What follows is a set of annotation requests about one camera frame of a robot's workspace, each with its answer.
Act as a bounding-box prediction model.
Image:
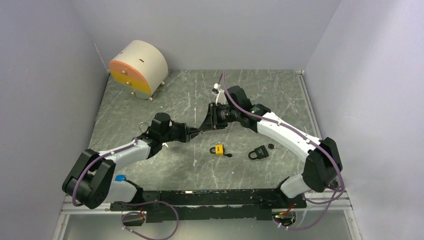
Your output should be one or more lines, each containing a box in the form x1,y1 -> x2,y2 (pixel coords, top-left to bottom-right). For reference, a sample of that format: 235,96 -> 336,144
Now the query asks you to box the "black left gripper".
160,122 -> 202,143

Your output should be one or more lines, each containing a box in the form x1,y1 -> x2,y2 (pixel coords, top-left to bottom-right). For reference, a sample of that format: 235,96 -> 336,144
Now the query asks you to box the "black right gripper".
199,102 -> 240,131

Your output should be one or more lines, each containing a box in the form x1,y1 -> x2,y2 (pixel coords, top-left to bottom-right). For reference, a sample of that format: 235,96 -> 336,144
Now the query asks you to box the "yellow padlock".
209,144 -> 226,156

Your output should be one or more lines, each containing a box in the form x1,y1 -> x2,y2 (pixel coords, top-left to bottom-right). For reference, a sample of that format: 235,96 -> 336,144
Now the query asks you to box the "black padlock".
248,145 -> 269,161

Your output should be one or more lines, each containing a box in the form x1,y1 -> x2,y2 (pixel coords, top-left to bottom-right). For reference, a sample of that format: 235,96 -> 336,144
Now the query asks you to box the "small brass padlock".
138,121 -> 150,134

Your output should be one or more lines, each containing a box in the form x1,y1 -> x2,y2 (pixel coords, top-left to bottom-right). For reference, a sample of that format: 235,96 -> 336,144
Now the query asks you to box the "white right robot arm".
200,83 -> 343,208

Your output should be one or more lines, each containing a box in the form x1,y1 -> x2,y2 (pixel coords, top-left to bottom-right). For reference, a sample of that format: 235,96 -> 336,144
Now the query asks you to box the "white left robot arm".
62,112 -> 201,210

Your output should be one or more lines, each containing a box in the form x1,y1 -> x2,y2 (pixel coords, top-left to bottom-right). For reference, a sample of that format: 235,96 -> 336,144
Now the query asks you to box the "round cream drawer cabinet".
108,40 -> 169,102

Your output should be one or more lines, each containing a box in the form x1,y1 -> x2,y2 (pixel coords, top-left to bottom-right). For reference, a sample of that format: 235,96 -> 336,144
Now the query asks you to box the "blue round cap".
114,174 -> 127,182

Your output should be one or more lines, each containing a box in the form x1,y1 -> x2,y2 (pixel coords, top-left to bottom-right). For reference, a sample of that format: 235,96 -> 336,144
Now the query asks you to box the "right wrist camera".
212,83 -> 227,105

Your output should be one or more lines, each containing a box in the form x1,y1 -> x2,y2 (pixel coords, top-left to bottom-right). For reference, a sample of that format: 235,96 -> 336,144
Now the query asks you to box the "black base frame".
110,188 -> 307,223

